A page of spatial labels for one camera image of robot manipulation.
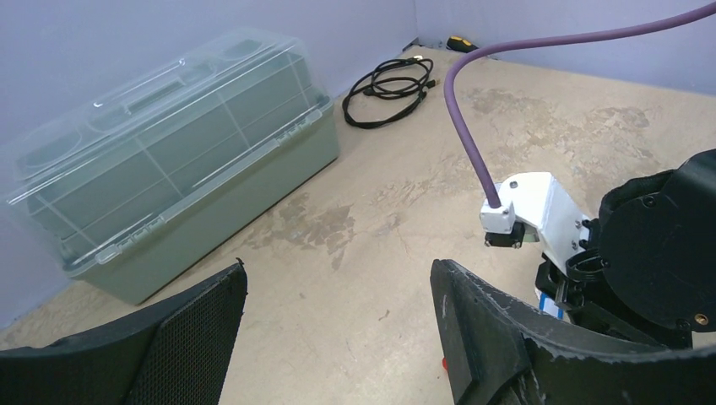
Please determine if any yellow black screwdriver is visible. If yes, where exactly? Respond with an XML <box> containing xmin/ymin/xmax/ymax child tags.
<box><xmin>445</xmin><ymin>35</ymin><xmax>479</xmax><ymax>54</ymax></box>

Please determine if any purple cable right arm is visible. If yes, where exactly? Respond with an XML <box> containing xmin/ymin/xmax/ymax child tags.
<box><xmin>442</xmin><ymin>1</ymin><xmax>716</xmax><ymax>210</ymax></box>

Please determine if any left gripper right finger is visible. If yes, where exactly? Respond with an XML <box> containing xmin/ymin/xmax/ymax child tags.
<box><xmin>430</xmin><ymin>259</ymin><xmax>715</xmax><ymax>404</ymax></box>

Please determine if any blue tagged key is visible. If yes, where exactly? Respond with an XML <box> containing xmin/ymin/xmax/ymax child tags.
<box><xmin>535</xmin><ymin>289</ymin><xmax>564</xmax><ymax>320</ymax></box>

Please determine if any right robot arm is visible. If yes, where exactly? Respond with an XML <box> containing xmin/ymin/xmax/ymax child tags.
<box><xmin>535</xmin><ymin>150</ymin><xmax>715</xmax><ymax>349</ymax></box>

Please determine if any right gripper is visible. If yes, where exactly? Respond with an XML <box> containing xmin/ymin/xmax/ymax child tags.
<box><xmin>535</xmin><ymin>219</ymin><xmax>692</xmax><ymax>349</ymax></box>

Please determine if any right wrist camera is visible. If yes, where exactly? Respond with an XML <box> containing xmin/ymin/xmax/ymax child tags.
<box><xmin>480</xmin><ymin>172</ymin><xmax>589</xmax><ymax>273</ymax></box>

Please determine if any clear lidded green box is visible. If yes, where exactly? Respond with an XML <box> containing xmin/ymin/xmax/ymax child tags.
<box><xmin>1</xmin><ymin>28</ymin><xmax>339</xmax><ymax>305</ymax></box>

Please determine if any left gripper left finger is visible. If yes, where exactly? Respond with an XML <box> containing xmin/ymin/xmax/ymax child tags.
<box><xmin>1</xmin><ymin>260</ymin><xmax>247</xmax><ymax>404</ymax></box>

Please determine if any black coiled cable right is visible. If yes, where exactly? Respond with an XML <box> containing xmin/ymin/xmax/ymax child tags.
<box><xmin>341</xmin><ymin>54</ymin><xmax>438</xmax><ymax>131</ymax></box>

